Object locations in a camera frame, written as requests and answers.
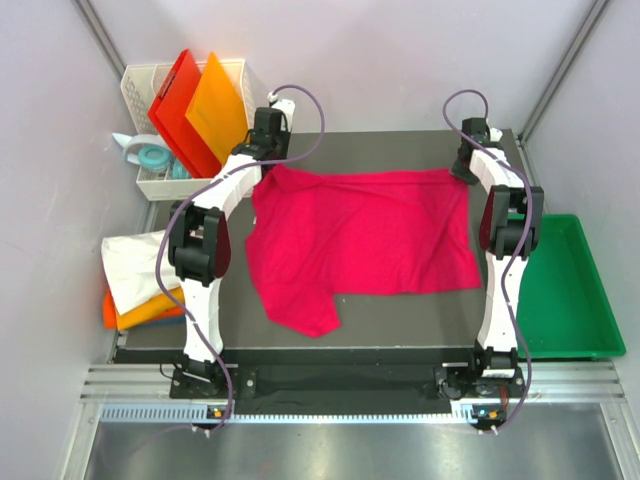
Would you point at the orange plastic folder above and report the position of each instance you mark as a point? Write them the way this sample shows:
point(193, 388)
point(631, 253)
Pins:
point(217, 110)

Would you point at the teal white headphones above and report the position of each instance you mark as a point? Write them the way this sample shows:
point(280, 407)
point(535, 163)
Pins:
point(150, 152)

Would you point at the white plastic organizer basket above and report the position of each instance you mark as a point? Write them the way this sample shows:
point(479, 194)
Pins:
point(139, 86)

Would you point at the white folded t shirt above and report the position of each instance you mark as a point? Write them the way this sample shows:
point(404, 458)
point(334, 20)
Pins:
point(129, 264)

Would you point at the orange folded t shirt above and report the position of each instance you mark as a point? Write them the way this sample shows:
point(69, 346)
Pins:
point(159, 307)

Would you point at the blue folded t shirt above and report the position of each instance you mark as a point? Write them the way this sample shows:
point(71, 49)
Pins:
point(166, 320)

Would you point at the magenta t shirt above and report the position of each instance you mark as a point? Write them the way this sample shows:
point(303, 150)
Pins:
point(381, 234)

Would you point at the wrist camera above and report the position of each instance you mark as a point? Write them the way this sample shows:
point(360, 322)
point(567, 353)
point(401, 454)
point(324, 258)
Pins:
point(495, 135)
point(286, 106)

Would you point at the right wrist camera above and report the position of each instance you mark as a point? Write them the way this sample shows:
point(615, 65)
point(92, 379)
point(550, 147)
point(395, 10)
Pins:
point(495, 135)

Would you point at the green plastic tray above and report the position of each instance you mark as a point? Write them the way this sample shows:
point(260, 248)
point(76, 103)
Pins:
point(563, 310)

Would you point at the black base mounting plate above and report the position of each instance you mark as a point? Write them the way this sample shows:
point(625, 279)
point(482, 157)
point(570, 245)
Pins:
point(352, 381)

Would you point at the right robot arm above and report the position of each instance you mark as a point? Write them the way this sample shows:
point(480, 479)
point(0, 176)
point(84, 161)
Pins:
point(509, 232)

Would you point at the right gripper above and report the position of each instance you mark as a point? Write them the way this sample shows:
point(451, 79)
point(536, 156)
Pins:
point(457, 172)

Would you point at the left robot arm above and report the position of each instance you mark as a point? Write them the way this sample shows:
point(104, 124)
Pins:
point(200, 248)

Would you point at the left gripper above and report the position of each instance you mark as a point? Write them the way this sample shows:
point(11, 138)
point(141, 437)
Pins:
point(286, 137)

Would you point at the red plastic folder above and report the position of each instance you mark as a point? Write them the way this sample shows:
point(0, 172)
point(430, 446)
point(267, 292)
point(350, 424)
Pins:
point(168, 115)

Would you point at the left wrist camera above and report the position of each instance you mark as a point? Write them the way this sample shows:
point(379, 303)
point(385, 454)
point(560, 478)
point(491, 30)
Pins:
point(286, 106)

